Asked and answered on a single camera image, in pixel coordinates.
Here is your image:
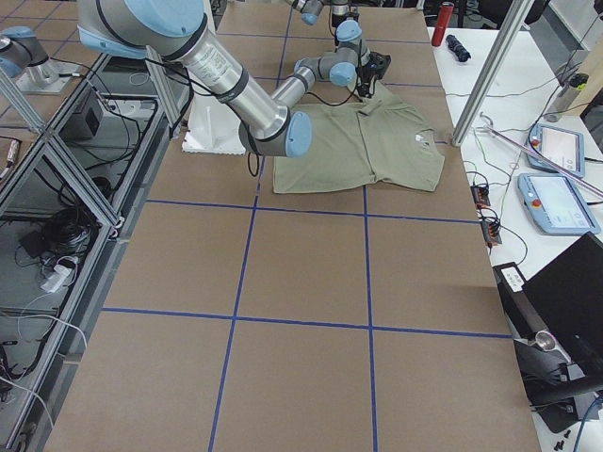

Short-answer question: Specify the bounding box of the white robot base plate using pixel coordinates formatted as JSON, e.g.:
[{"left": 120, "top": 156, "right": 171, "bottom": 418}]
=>
[{"left": 182, "top": 94, "right": 246, "bottom": 155}]

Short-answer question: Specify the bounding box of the grey aluminium post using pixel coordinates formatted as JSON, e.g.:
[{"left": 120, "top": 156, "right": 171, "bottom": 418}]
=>
[{"left": 451, "top": 0, "right": 534, "bottom": 147}]

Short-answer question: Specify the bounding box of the red cylindrical bottle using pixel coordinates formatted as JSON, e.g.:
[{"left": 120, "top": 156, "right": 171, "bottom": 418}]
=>
[{"left": 431, "top": 2, "right": 454, "bottom": 47}]

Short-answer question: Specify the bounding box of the upper blue teach pendant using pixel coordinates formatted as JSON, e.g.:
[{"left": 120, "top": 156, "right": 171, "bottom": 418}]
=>
[{"left": 526, "top": 123, "right": 585, "bottom": 178}]

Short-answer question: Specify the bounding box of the black monitor on stand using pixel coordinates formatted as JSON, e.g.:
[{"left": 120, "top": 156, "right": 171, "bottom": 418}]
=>
[{"left": 494, "top": 233, "right": 602, "bottom": 433}]

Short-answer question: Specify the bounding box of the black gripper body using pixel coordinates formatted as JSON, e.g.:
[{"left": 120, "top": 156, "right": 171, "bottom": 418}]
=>
[{"left": 357, "top": 52, "right": 391, "bottom": 97}]

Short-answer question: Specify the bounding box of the lower blue teach pendant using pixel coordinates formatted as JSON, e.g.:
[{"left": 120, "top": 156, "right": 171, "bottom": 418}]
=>
[{"left": 517, "top": 173, "right": 601, "bottom": 236}]

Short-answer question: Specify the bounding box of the olive green long-sleeve shirt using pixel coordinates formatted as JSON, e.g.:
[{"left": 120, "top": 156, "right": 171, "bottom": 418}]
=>
[{"left": 272, "top": 85, "right": 445, "bottom": 194}]

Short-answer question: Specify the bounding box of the white power strip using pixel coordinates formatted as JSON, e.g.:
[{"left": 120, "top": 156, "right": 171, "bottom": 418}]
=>
[{"left": 41, "top": 264, "right": 74, "bottom": 293}]

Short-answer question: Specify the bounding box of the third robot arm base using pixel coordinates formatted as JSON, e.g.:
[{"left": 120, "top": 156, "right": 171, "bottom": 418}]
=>
[{"left": 1, "top": 26, "right": 80, "bottom": 94}]

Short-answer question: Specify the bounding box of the dark blue folded umbrella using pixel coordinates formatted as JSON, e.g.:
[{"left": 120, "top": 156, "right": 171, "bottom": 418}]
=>
[{"left": 446, "top": 34, "right": 471, "bottom": 63}]

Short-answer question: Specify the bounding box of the orange black connector board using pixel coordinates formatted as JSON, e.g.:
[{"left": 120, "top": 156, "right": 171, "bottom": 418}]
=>
[{"left": 470, "top": 185, "right": 491, "bottom": 208}]

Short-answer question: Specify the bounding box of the blue teach pendant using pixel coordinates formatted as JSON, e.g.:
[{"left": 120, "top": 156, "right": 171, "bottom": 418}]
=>
[
  {"left": 517, "top": 173, "right": 601, "bottom": 236},
  {"left": 526, "top": 123, "right": 585, "bottom": 178}
]

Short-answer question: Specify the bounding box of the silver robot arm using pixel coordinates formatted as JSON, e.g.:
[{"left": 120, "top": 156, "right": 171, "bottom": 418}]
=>
[
  {"left": 78, "top": 1, "right": 391, "bottom": 157},
  {"left": 285, "top": 0, "right": 359, "bottom": 28}
]

